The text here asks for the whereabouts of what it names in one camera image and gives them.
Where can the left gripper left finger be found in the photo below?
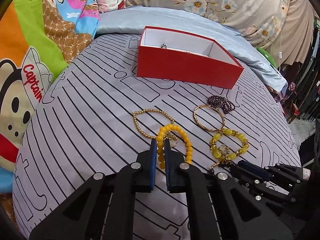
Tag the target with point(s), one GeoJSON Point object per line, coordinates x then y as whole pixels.
{"type": "Point", "coordinates": [103, 206]}

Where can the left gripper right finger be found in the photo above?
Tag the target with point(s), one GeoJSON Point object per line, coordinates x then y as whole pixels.
{"type": "Point", "coordinates": [218, 207]}

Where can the gold bangle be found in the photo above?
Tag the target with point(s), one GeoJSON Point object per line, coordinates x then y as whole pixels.
{"type": "Point", "coordinates": [209, 118]}

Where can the red jewelry box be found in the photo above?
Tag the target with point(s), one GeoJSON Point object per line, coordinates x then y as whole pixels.
{"type": "Point", "coordinates": [170, 54]}

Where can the grey striped bed cover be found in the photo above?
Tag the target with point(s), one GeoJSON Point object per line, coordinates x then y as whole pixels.
{"type": "Point", "coordinates": [94, 115]}

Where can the green plastic object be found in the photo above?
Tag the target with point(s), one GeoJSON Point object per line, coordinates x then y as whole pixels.
{"type": "Point", "coordinates": [267, 56]}

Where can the beige curtain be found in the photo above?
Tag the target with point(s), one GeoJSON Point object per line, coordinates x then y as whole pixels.
{"type": "Point", "coordinates": [293, 42]}

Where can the light blue quilt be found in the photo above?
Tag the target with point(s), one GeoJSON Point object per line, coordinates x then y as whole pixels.
{"type": "Point", "coordinates": [132, 20]}

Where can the colourful monkey cartoon blanket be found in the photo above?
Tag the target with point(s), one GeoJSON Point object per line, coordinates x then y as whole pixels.
{"type": "Point", "coordinates": [39, 38]}

